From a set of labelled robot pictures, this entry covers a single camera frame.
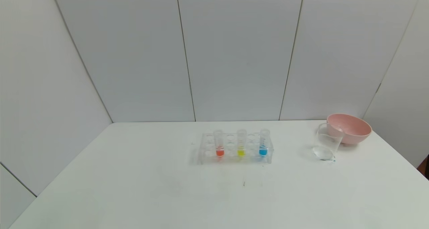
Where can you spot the test tube with red pigment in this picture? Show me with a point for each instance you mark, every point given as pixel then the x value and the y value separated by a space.
pixel 219 152

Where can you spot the test tube with blue pigment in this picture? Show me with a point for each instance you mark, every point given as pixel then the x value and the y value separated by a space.
pixel 263 151

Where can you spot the clear plastic test tube rack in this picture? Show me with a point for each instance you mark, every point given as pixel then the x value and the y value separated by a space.
pixel 218 148

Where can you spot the test tube with yellow pigment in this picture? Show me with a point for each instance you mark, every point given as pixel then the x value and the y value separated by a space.
pixel 241 152

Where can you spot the clear glass beaker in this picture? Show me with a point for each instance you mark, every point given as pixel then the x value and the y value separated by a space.
pixel 326 142

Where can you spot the pink bowl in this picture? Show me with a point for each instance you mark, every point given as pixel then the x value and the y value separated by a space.
pixel 357 130

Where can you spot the dark brown object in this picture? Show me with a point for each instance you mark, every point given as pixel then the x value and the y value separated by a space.
pixel 426 167

